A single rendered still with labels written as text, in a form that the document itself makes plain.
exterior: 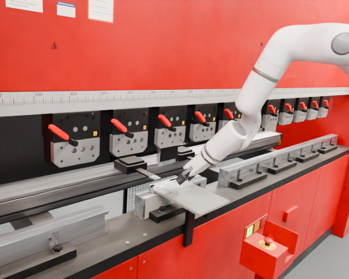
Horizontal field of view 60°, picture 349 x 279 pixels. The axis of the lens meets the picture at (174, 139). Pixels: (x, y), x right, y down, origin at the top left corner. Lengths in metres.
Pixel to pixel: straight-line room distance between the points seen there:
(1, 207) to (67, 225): 0.29
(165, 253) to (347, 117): 2.29
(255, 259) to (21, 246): 0.91
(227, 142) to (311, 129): 2.26
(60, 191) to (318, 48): 1.05
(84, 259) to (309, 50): 0.91
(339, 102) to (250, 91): 2.21
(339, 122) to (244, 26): 1.87
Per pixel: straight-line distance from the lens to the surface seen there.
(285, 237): 1.54
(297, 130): 3.29
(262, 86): 0.97
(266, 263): 1.40
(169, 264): 1.32
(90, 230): 1.14
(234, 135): 1.01
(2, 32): 0.86
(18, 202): 1.28
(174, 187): 1.27
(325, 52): 0.87
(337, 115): 3.15
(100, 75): 0.97
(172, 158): 1.29
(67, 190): 1.34
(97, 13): 0.97
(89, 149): 0.99
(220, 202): 1.19
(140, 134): 1.09
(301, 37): 0.94
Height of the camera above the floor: 1.52
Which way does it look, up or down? 15 degrees down
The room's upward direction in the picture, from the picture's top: 5 degrees clockwise
